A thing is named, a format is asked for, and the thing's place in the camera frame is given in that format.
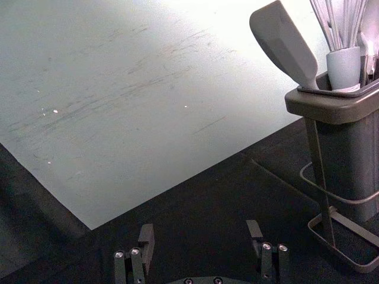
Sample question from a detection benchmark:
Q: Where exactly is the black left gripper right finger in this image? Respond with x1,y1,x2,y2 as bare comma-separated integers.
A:
245,220,293,284

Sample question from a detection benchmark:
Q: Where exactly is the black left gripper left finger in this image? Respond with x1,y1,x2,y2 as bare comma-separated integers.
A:
113,223,156,284

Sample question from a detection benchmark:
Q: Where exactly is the black table cloth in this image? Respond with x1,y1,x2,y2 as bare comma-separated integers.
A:
0,114,379,284

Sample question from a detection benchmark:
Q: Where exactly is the black rack with steel bars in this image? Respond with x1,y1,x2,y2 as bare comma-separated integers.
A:
250,70,379,275

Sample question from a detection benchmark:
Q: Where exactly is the grey silicone spatula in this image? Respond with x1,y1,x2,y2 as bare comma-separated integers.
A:
249,0,320,91

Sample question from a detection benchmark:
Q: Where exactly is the grey silicone whisk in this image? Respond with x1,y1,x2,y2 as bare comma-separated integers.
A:
309,0,371,91

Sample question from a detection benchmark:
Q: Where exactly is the pale grey utensil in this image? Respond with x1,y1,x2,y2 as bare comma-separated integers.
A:
358,0,379,80

